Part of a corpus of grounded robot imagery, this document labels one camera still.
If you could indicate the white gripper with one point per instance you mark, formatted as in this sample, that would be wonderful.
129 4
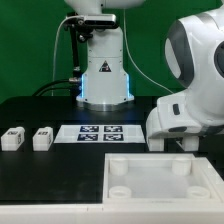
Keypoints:
174 117

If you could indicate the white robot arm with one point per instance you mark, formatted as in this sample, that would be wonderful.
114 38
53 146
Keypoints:
194 51

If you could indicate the white square tabletop part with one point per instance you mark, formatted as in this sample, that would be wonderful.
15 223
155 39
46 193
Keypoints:
160 178

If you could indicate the white sheet with AprilTags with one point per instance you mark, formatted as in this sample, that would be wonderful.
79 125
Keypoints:
100 134

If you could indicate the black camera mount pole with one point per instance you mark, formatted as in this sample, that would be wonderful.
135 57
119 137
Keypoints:
75 57

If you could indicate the black camera on mount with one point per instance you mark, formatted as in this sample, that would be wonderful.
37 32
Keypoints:
98 21

